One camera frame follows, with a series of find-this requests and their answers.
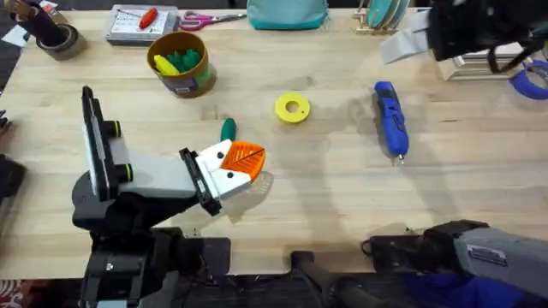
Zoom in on white box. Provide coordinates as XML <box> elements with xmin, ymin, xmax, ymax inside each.
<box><xmin>436</xmin><ymin>41</ymin><xmax>528</xmax><ymax>82</ymax></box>

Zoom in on black cable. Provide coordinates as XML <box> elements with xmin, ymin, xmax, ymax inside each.
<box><xmin>486</xmin><ymin>40</ymin><xmax>539</xmax><ymax>74</ymax></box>

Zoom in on yellow disc with hole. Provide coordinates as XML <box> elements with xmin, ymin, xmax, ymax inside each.
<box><xmin>274</xmin><ymin>92</ymin><xmax>312</xmax><ymax>125</ymax></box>

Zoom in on brown tape roll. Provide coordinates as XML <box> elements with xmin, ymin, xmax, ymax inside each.
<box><xmin>35</xmin><ymin>23</ymin><xmax>87</xmax><ymax>62</ymax></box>

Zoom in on brown tub with toys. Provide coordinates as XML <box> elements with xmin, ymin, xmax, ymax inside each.
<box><xmin>146</xmin><ymin>31</ymin><xmax>217</xmax><ymax>99</ymax></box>

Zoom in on peg rack with teal plates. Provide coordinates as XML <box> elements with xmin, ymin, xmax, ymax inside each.
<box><xmin>352</xmin><ymin>0</ymin><xmax>413</xmax><ymax>36</ymax></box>

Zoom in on blue cloth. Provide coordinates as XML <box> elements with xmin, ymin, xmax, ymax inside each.
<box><xmin>402</xmin><ymin>272</ymin><xmax>530</xmax><ymax>308</ymax></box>

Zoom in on green vegetable toy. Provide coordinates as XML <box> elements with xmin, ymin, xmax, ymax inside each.
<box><xmin>219</xmin><ymin>117</ymin><xmax>238</xmax><ymax>144</ymax></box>

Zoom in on blue electric screwdriver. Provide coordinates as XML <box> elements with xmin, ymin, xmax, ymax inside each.
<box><xmin>373</xmin><ymin>80</ymin><xmax>410</xmax><ymax>166</ymax></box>

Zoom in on grey box with papers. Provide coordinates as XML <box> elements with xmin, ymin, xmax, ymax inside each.
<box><xmin>105</xmin><ymin>4</ymin><xmax>179</xmax><ymax>46</ymax></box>

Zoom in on pink scissors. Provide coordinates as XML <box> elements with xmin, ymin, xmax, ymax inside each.
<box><xmin>178</xmin><ymin>10</ymin><xmax>248</xmax><ymax>33</ymax></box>

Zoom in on white paper sheet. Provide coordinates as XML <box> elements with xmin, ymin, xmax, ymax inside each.
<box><xmin>1</xmin><ymin>24</ymin><xmax>29</xmax><ymax>48</ymax></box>

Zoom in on black object at table side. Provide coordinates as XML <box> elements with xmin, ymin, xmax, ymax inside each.
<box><xmin>0</xmin><ymin>152</ymin><xmax>27</xmax><ymax>202</ymax></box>

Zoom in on blue ring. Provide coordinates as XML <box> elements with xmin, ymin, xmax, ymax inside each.
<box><xmin>508</xmin><ymin>58</ymin><xmax>548</xmax><ymax>102</ymax></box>

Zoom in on teal soft bag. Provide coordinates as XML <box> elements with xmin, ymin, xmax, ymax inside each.
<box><xmin>245</xmin><ymin>0</ymin><xmax>331</xmax><ymax>32</ymax></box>

